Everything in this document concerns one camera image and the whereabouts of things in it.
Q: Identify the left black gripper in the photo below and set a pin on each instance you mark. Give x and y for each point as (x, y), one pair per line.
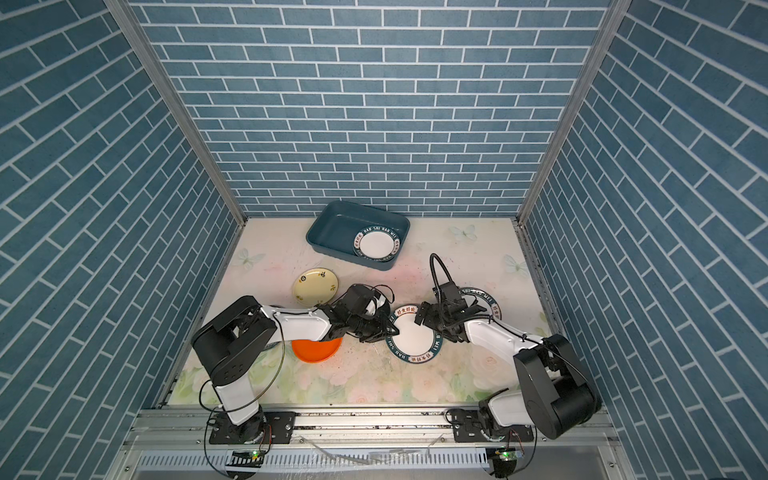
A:
(383, 335)

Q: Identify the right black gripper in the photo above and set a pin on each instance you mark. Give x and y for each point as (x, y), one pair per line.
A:
(421, 311)

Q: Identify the green rimmed white plate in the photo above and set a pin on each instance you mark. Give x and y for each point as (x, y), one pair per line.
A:
(482, 301)
(414, 344)
(377, 243)

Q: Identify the orange plate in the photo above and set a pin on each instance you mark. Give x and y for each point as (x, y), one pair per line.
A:
(312, 352)

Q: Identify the black plate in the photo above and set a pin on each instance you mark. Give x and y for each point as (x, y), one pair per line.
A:
(376, 309)

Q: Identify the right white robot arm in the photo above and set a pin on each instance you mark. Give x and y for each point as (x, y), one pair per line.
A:
(554, 394)

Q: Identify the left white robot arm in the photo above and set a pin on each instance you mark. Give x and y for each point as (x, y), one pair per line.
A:
(230, 344)

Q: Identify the teal plastic bin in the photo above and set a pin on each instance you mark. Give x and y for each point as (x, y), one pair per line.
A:
(333, 232)

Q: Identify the yellow floral plate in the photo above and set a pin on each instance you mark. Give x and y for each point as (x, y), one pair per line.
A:
(315, 286)

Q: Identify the aluminium front rail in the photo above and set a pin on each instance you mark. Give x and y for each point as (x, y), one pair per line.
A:
(404, 442)

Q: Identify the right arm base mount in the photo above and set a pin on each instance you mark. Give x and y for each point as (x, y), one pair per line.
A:
(474, 426)

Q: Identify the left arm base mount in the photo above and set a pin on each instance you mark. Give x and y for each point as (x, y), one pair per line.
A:
(264, 428)

